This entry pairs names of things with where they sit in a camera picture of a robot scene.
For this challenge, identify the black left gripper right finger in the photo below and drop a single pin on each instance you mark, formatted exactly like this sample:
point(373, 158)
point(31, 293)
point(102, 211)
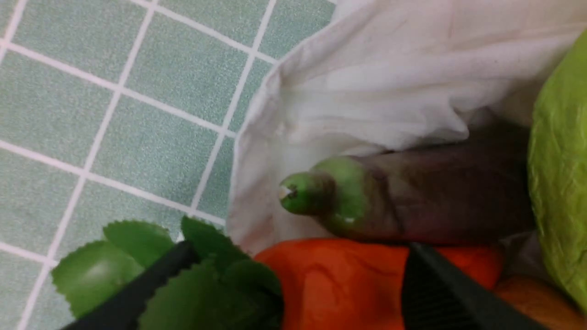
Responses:
point(437, 295)

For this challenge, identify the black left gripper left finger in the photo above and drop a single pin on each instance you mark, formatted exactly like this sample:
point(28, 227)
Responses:
point(107, 289)

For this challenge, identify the orange carrot with green leaves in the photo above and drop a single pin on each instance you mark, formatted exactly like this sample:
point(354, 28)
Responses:
point(308, 284)

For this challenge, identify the white cloth tote bag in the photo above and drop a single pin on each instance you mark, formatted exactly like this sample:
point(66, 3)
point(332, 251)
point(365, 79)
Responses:
point(387, 75)

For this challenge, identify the dark purple eggplant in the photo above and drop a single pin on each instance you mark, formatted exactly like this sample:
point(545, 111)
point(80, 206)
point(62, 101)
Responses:
point(471, 191)

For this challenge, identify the light green corn cob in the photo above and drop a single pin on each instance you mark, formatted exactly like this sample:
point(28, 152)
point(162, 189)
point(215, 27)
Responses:
point(557, 164)

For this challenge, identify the green checkered tablecloth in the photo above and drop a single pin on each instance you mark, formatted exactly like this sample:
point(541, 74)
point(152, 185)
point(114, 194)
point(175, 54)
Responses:
point(118, 110)

